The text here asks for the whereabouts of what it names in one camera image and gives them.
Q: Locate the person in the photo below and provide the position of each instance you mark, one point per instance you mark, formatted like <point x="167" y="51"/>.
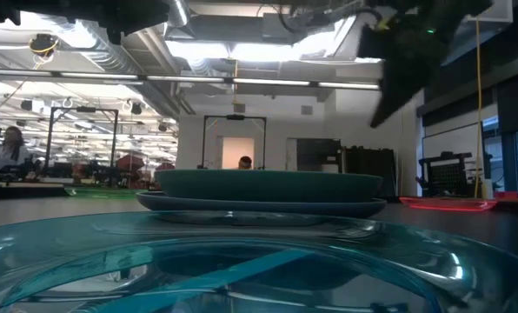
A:
<point x="11" y="148"/>
<point x="244" y="163"/>

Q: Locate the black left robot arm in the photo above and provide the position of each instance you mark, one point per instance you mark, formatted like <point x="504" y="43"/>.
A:
<point x="111" y="13"/>

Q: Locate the black equipment cart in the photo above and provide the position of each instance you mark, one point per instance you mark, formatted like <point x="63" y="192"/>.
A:
<point x="446" y="174"/>

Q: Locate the ceiling light strip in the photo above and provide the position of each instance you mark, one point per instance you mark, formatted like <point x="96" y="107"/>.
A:
<point x="189" y="78"/>

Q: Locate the teal transparent plastic plate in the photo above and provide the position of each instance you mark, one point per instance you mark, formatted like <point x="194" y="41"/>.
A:
<point x="111" y="243"/>

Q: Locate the green transparent plastic plate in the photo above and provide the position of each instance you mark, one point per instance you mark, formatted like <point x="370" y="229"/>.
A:
<point x="102" y="192"/>

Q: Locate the green opaque plastic plate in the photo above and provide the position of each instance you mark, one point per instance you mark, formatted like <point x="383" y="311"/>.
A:
<point x="267" y="187"/>

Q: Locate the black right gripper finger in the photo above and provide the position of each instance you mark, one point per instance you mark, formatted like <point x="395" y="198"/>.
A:
<point x="398" y="91"/>

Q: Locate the black folding panel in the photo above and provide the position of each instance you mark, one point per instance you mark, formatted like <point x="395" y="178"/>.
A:
<point x="369" y="171"/>

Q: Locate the small red box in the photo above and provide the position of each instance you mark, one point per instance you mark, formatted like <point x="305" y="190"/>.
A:
<point x="509" y="195"/>

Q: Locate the large light blue plastic plate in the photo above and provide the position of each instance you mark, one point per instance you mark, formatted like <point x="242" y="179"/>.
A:
<point x="263" y="208"/>

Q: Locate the red transparent plastic plate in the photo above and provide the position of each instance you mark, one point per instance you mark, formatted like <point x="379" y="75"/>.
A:
<point x="448" y="204"/>

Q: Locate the black cabinet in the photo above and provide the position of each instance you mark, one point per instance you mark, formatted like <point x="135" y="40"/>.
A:
<point x="317" y="152"/>

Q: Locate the black background rig frame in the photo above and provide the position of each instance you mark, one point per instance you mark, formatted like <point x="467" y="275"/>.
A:
<point x="204" y="143"/>
<point x="51" y="143"/>

